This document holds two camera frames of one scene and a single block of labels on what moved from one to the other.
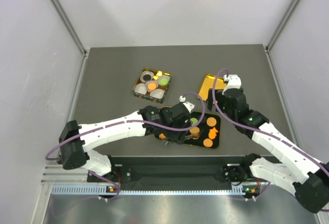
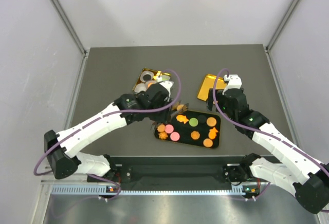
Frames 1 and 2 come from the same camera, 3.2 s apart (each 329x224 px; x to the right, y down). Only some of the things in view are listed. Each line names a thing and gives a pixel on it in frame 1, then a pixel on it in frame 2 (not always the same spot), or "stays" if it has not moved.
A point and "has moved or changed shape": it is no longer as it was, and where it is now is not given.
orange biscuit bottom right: [207, 142] stays
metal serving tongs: [167, 142] has moved or changed shape
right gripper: [219, 97] stays
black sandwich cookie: [147, 77] stays
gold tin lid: [208, 83] stays
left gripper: [178, 137] → [165, 114]
